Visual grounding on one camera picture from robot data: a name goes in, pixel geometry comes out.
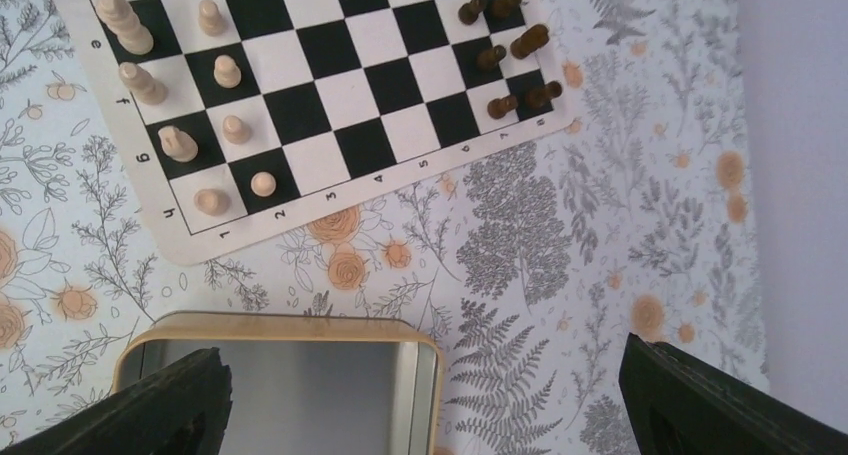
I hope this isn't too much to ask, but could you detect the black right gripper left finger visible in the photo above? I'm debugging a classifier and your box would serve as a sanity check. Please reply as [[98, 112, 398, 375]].
[[1, 348, 232, 454]]

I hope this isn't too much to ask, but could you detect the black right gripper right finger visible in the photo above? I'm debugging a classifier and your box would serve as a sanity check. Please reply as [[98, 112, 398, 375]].
[[618, 334, 847, 454]]

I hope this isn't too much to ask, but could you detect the gold metal tin tray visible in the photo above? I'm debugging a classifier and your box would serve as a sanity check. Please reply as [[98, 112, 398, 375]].
[[112, 311, 444, 454]]

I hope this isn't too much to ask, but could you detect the light wooden corner rook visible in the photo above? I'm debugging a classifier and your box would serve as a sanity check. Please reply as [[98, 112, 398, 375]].
[[193, 188, 231, 217]]

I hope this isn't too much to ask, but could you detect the light wooden edge pawn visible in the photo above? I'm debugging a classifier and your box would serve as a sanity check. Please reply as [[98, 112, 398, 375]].
[[250, 171, 277, 197]]

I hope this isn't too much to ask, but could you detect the light wooden knight piece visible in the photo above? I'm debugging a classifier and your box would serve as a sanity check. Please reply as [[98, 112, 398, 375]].
[[157, 125, 199, 163]]

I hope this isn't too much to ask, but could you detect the light wooden chess piece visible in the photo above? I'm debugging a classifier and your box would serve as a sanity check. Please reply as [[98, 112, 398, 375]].
[[94, 0, 154, 55]]

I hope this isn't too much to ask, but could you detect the light wooden front pawn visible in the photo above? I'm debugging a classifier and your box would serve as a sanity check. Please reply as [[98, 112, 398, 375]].
[[197, 0, 227, 37]]

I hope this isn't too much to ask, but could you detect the floral patterned table mat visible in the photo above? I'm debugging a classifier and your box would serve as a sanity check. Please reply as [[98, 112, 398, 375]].
[[1, 0, 768, 454]]

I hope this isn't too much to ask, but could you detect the black white chessboard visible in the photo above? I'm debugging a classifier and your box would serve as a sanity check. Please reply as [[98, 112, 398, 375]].
[[54, 0, 570, 265]]

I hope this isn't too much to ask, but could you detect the dark wooden corner rook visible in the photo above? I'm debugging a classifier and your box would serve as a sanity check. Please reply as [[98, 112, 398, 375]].
[[524, 81, 563, 110]]

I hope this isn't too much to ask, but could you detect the dark wooden edge pawn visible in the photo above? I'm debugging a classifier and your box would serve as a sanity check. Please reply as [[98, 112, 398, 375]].
[[487, 95, 519, 120]]

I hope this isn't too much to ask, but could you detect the dark wooden knight piece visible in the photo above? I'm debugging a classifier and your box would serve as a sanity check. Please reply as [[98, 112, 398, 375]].
[[510, 24, 550, 60]]

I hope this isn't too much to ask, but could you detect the dark wooden bishop piece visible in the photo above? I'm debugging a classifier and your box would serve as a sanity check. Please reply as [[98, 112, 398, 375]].
[[488, 0, 523, 19]]

